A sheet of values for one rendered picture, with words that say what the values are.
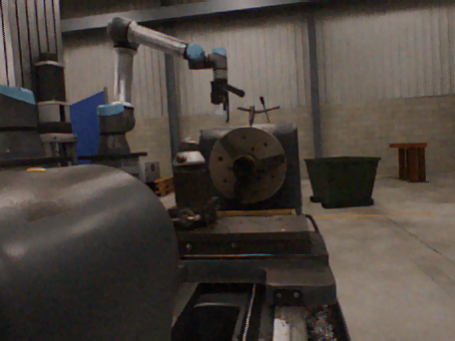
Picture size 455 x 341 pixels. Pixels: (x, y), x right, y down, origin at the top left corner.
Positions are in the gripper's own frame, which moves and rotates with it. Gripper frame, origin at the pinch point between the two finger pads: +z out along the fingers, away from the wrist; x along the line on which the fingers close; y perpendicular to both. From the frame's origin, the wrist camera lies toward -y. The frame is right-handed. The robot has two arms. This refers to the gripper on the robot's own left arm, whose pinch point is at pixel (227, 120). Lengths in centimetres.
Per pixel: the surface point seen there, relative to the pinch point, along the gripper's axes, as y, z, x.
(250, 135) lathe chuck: -14.3, 9.5, 32.0
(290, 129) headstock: -30.6, 7.4, 15.8
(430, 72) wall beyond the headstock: -505, -189, -969
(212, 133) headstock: 5.1, 6.8, 15.3
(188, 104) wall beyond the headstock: 290, -150, -960
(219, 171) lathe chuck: -0.3, 23.6, 32.0
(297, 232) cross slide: -29, 33, 95
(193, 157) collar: -6, 16, 89
